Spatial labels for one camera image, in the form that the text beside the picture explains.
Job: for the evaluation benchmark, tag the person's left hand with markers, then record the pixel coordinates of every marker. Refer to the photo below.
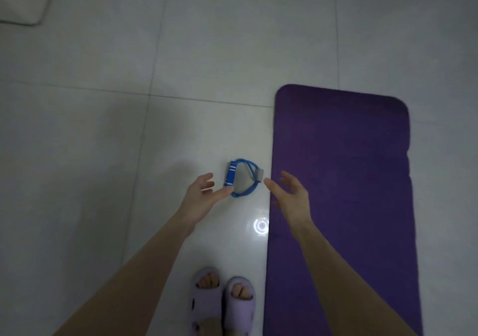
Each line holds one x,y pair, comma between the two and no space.
194,205

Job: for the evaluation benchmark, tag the person's right forearm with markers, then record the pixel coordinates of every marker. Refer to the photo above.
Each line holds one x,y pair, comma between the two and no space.
347,283

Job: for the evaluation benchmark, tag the purple yoga mat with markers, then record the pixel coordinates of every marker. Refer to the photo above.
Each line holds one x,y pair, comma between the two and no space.
343,152

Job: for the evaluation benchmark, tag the lilac slipper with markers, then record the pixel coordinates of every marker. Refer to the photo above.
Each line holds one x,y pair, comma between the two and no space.
239,311
206,304

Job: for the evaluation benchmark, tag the person's left thumb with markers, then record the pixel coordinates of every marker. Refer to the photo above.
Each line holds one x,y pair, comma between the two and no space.
221,193

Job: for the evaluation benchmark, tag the person's left forearm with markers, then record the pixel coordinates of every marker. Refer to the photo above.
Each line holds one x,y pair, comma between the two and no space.
142,276

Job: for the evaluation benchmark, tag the person's right thumb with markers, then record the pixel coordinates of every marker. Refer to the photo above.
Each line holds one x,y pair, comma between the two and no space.
273,187

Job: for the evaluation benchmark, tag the lilac right slipper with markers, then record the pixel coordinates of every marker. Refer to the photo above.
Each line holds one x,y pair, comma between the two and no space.
239,311

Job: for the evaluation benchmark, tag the lilac left slipper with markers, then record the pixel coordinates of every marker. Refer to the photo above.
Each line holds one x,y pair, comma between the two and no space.
206,304

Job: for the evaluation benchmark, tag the person's right hand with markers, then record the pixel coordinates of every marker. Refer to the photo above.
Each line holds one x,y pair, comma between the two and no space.
297,207

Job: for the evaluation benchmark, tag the blue resistance band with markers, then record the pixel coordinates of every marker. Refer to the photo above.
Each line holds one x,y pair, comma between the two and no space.
230,175

